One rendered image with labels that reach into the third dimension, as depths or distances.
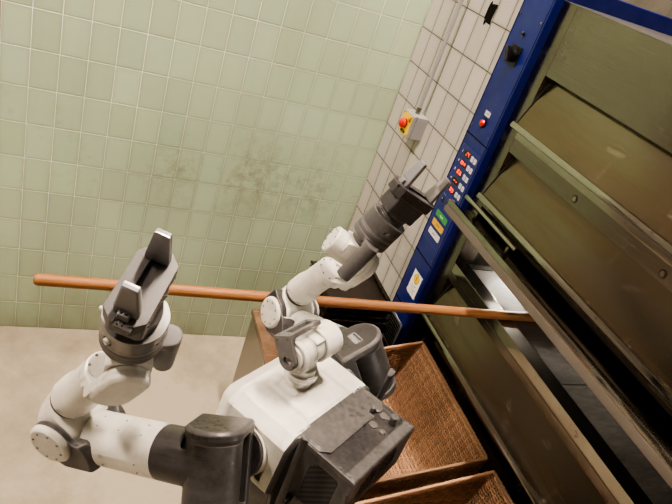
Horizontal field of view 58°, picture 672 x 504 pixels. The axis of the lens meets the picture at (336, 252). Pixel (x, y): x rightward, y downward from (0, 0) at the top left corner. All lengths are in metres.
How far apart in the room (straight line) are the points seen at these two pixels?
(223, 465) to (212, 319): 2.35
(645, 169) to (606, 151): 0.14
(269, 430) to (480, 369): 1.17
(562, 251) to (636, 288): 0.26
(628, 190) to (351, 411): 0.95
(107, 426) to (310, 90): 1.94
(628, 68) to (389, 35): 1.24
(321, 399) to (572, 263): 0.93
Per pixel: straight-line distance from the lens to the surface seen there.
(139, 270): 0.80
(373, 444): 1.11
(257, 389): 1.11
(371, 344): 1.26
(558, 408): 1.86
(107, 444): 1.11
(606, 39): 1.92
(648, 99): 1.76
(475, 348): 2.16
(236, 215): 2.96
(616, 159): 1.79
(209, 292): 1.65
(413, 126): 2.57
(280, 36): 2.65
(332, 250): 1.31
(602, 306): 1.73
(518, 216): 2.00
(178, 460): 1.02
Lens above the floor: 2.16
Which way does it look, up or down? 29 degrees down
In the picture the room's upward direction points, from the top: 20 degrees clockwise
